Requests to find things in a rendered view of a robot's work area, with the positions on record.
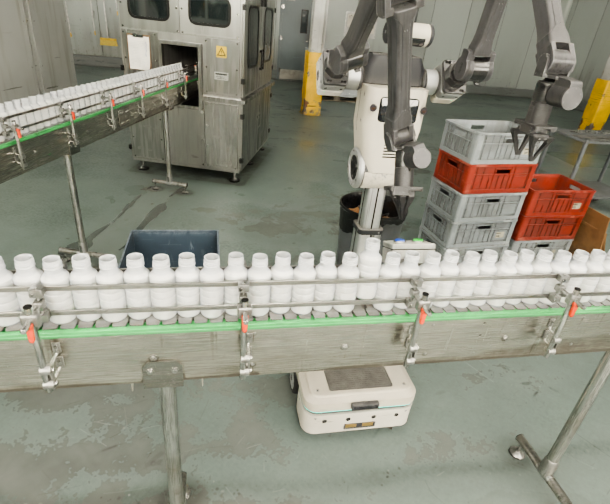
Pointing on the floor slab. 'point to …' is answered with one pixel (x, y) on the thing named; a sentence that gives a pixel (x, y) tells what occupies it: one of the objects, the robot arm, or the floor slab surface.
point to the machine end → (200, 156)
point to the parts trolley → (605, 162)
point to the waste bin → (357, 218)
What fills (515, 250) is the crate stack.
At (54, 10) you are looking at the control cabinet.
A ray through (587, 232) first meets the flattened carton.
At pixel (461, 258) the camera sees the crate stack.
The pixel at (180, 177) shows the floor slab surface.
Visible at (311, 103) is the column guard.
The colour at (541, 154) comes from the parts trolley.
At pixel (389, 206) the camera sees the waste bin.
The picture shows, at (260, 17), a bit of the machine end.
